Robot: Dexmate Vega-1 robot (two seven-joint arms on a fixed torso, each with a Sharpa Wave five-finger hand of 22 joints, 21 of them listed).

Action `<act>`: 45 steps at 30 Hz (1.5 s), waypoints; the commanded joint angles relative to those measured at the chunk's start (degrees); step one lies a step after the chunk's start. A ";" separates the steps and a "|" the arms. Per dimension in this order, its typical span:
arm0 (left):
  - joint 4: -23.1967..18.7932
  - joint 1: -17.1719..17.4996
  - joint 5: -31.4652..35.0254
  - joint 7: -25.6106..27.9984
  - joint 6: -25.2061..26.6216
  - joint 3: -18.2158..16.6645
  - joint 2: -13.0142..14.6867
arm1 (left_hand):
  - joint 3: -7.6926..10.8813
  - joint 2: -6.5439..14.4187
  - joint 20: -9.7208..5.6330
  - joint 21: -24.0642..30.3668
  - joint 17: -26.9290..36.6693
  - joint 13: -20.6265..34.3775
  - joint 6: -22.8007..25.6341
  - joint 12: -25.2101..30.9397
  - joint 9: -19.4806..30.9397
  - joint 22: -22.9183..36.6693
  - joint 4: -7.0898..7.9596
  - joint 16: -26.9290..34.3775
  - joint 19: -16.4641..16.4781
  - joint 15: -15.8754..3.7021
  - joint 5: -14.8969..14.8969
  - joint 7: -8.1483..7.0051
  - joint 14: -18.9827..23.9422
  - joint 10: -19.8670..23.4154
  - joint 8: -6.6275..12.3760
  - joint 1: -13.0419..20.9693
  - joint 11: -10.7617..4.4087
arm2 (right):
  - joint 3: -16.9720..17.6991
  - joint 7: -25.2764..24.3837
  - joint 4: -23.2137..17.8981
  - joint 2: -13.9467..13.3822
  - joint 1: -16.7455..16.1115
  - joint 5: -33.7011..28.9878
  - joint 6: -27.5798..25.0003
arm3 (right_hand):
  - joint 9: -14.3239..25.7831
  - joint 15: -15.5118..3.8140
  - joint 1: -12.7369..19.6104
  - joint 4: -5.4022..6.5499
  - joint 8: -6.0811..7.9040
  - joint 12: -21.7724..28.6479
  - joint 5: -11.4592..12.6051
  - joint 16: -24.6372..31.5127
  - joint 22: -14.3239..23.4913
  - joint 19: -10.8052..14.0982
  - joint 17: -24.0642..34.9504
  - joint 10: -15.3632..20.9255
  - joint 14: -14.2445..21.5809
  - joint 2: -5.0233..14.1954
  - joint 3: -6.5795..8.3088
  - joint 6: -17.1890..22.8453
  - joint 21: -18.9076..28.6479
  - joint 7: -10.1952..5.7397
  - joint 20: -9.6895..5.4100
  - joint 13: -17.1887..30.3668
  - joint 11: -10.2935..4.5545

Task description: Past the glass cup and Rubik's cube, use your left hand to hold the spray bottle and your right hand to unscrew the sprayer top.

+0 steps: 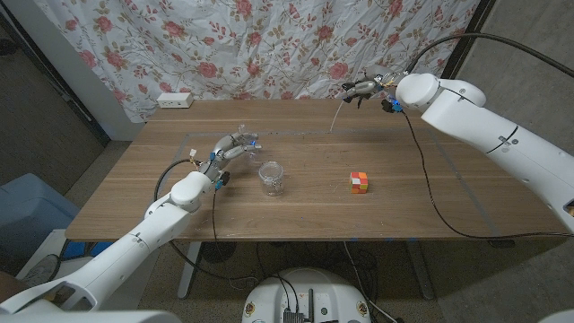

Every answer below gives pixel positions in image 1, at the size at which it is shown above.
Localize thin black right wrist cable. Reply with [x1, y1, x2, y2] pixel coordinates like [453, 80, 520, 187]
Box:
[400, 110, 574, 240]

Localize small clear vial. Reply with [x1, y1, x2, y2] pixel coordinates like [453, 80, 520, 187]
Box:
[232, 124, 262, 162]

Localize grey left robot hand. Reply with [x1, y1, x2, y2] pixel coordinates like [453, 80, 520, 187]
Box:
[199, 132, 263, 179]

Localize blue storage bin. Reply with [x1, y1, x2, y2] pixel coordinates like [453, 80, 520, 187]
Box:
[0, 173, 80, 259]

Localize Rubik's cube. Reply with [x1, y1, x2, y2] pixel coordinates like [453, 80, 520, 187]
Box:
[349, 171, 370, 195]

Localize clear glass cup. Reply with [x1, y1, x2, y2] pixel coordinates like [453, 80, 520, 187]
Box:
[258, 161, 285, 197]

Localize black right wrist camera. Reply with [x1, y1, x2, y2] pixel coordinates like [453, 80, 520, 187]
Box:
[380, 98, 404, 114]

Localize white power strip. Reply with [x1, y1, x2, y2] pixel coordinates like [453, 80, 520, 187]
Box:
[156, 92, 195, 109]

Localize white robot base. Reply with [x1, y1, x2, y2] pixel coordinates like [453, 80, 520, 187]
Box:
[241, 267, 372, 323]

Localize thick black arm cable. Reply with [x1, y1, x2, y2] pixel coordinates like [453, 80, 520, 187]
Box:
[153, 158, 259, 282]
[405, 32, 574, 78]

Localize grey sneaker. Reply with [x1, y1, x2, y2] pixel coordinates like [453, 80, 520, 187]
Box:
[21, 254, 62, 288]

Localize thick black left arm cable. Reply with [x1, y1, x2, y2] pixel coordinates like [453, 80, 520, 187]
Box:
[153, 158, 259, 282]

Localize black backdrop stand pole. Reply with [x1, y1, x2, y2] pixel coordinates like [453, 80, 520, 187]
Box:
[441, 0, 498, 80]

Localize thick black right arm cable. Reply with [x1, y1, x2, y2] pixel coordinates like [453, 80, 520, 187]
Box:
[405, 32, 574, 78]

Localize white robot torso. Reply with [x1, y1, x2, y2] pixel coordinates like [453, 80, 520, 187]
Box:
[0, 308, 574, 323]

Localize floral backdrop cloth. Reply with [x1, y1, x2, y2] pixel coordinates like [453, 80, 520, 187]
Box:
[33, 0, 481, 124]

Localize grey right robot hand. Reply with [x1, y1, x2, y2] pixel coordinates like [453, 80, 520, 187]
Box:
[344, 65, 404, 102]

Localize grey table leg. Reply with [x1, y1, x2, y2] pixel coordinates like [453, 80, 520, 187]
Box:
[405, 240, 435, 301]
[177, 241, 204, 301]

